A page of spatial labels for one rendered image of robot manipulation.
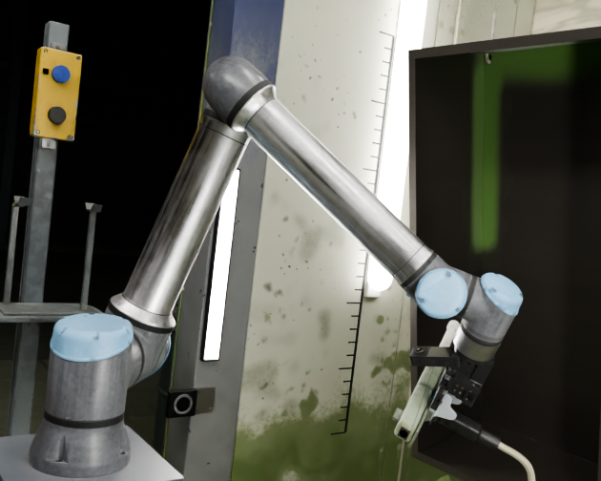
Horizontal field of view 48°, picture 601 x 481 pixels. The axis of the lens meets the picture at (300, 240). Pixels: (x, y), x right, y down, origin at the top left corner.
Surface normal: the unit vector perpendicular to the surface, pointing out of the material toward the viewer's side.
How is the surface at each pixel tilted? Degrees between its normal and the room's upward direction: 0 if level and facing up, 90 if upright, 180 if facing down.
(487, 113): 101
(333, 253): 90
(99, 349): 85
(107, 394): 90
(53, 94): 90
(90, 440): 70
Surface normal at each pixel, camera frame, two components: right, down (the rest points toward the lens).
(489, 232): -0.76, 0.14
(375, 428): 0.57, 0.11
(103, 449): 0.66, -0.23
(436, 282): -0.09, 0.10
